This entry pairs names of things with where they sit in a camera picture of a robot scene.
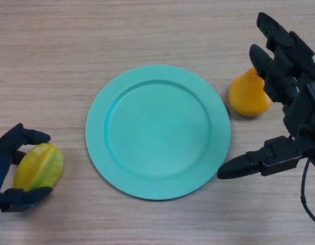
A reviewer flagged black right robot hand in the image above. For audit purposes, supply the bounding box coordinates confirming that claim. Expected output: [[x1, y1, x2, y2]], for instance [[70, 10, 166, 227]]
[[217, 12, 315, 180]]

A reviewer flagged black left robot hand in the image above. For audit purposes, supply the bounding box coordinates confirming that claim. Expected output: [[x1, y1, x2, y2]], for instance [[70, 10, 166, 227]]
[[0, 123, 54, 213]]

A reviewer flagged yellow green starfruit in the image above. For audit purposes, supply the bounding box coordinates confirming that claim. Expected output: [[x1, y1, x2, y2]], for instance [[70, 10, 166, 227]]
[[13, 142, 64, 192]]

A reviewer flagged green round plate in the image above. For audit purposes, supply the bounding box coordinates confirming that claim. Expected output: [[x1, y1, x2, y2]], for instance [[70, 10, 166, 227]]
[[85, 64, 231, 201]]

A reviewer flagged orange yellow pear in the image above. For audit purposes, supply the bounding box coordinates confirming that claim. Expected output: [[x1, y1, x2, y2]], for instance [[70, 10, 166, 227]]
[[229, 67, 273, 117]]

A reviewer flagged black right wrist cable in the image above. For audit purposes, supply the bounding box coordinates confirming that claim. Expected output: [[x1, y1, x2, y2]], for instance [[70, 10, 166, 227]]
[[299, 159, 315, 229]]

